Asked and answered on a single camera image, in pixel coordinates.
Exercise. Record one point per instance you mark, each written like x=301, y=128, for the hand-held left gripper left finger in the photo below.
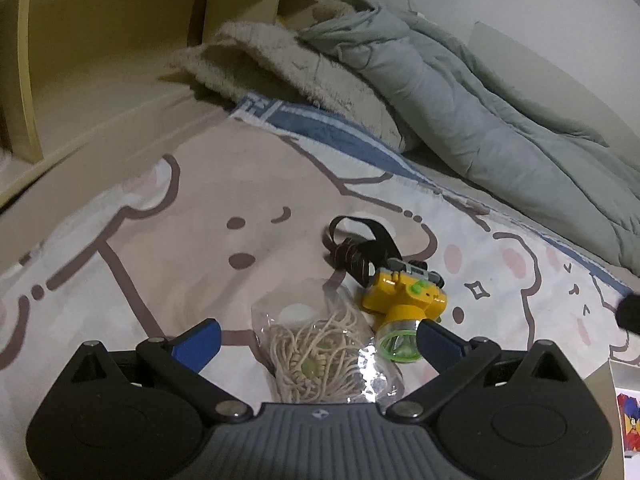
x=200, y=345

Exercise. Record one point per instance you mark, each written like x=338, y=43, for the colourful card box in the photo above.
x=631, y=420

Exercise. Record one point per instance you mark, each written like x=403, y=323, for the yellow headlamp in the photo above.
x=400, y=300

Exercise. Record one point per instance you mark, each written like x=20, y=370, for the wooden bedside shelf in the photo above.
x=100, y=60

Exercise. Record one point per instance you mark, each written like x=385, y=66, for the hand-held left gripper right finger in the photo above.
x=440, y=345

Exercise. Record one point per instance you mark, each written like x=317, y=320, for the white cardboard box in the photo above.
x=616, y=375

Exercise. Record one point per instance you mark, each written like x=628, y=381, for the cartoon printed blanket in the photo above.
x=200, y=185

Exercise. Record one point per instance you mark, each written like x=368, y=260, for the grey duvet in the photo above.
x=475, y=110

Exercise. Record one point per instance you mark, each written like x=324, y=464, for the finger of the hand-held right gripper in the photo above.
x=630, y=312

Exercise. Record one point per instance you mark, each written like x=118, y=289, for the brown plush toy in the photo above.
x=330, y=7

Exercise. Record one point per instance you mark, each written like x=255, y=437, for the fluffy beige pillow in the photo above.
x=310, y=75

